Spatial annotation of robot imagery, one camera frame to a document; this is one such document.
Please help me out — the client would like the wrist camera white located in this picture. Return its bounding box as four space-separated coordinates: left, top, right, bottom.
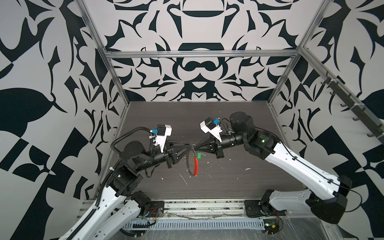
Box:
150 124 172 153
200 117 223 143

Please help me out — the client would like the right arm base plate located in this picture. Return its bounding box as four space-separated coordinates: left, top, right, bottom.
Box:
244 200 286 218

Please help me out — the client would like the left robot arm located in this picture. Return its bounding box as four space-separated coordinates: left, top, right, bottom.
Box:
61 141 191 240

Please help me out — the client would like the black wall hook rack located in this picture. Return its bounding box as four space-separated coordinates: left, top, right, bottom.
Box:
322 71 384 145

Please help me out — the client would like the left black corrugated cable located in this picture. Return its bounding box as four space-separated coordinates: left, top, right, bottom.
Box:
110 126 151 154

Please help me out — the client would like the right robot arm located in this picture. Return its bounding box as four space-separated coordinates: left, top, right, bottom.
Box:
195 112 352 224

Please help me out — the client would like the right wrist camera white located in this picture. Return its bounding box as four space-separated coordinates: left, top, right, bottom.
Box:
200 117 223 143

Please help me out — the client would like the white slotted cable duct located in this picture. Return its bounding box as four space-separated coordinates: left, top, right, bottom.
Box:
123 219 265 231

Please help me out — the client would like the small green circuit board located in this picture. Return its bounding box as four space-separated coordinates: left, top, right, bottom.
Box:
263 219 283 236

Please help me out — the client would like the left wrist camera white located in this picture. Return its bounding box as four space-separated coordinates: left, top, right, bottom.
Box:
150 124 172 153

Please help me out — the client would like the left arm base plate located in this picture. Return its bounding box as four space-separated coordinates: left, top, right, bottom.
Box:
143 201 165 218

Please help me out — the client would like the aluminium front rail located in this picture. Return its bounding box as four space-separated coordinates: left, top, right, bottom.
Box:
76 197 332 222

